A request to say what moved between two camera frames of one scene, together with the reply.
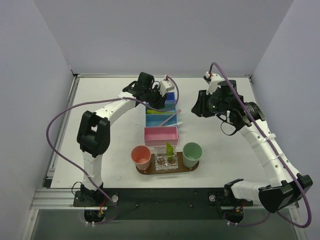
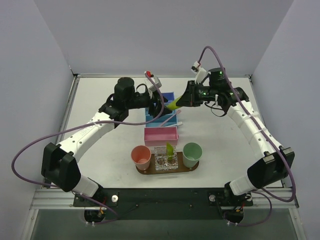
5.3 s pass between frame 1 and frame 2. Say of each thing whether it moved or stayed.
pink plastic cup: stayed
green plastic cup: stayed
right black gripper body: moved
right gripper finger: moved
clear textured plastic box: stayed
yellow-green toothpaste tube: stayed
